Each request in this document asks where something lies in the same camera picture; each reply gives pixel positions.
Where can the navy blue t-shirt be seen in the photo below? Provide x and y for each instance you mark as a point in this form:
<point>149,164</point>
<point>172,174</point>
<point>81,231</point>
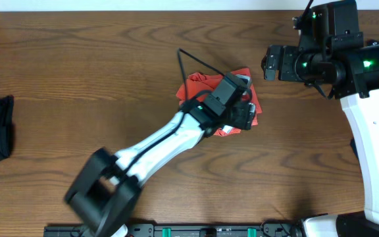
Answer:
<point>354,147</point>

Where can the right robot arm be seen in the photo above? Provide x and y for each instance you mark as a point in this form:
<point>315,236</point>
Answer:
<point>355,83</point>

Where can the red printed t-shirt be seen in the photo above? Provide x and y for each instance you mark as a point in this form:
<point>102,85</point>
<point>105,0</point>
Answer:
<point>197,82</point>

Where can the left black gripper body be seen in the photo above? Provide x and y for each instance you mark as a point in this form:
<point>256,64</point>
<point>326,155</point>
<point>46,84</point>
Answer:
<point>238,118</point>

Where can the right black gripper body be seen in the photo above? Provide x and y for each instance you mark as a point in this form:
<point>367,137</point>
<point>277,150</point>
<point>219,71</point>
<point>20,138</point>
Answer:
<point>306,67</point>

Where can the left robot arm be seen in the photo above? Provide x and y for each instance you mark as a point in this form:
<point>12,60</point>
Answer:
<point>105,192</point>

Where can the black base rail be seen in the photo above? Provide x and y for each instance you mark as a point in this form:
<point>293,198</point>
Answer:
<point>267,229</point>

